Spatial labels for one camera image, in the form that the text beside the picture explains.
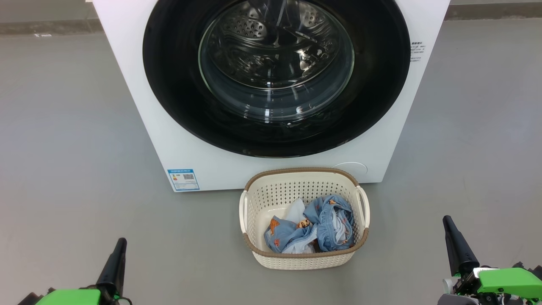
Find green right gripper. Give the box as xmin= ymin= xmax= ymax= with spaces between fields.
xmin=442 ymin=216 xmax=542 ymax=305

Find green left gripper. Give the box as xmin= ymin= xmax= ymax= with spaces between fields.
xmin=18 ymin=238 xmax=132 ymax=305

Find blue denim clothes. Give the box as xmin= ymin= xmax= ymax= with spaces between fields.
xmin=264 ymin=198 xmax=319 ymax=254

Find black round glass washer door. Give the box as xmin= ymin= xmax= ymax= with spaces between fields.
xmin=143 ymin=0 xmax=411 ymax=158

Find white front-load washing machine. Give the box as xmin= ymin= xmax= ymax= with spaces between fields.
xmin=92 ymin=0 xmax=451 ymax=192

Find stainless steel washing machine drum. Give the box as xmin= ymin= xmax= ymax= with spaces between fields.
xmin=202 ymin=0 xmax=353 ymax=123

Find blue energy label sticker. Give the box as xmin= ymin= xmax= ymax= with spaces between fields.
xmin=167 ymin=169 xmax=199 ymax=191

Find round white filter cover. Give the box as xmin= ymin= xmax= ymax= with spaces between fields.
xmin=332 ymin=162 xmax=368 ymax=175

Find cream perforated laundry basket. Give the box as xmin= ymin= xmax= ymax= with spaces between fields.
xmin=239 ymin=168 xmax=371 ymax=270

